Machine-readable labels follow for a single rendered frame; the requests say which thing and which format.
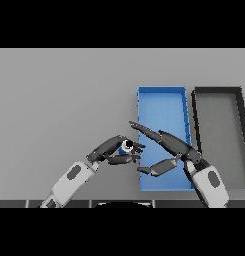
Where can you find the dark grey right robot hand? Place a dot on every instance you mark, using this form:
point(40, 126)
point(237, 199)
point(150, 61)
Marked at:
point(175, 143)

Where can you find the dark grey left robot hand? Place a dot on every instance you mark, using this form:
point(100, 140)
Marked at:
point(109, 148)

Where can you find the blue pipe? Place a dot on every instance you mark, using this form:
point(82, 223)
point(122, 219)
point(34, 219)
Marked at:
point(126, 146)

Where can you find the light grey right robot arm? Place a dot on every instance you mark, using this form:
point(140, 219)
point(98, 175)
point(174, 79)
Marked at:
point(209, 185)

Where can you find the blue bin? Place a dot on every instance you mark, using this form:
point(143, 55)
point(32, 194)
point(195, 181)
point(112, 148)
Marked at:
point(162, 116)

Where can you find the dark grey bin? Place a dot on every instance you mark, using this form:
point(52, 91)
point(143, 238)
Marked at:
point(220, 133)

